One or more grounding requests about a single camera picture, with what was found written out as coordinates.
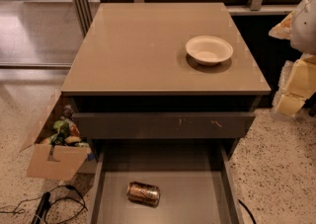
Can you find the open cardboard box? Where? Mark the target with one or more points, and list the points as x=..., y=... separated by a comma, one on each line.
x=55, y=162

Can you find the grey top drawer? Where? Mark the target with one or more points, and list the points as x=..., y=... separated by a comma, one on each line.
x=163, y=125

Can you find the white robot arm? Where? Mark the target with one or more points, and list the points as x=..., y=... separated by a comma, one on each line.
x=303, y=29

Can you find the black handheld device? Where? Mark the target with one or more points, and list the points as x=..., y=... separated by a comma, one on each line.
x=42, y=209

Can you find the white paper bowl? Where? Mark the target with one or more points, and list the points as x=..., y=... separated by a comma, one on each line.
x=209, y=51

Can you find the grey drawer cabinet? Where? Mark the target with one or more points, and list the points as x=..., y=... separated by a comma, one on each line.
x=134, y=59

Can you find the green snack bag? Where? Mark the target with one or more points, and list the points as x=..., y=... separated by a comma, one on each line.
x=62, y=128

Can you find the orange soda can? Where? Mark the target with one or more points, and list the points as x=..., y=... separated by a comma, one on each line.
x=143, y=193

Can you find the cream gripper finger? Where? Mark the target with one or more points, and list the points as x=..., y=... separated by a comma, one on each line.
x=296, y=84
x=283, y=29

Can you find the open grey middle drawer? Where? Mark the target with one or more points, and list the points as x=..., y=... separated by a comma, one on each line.
x=194, y=181

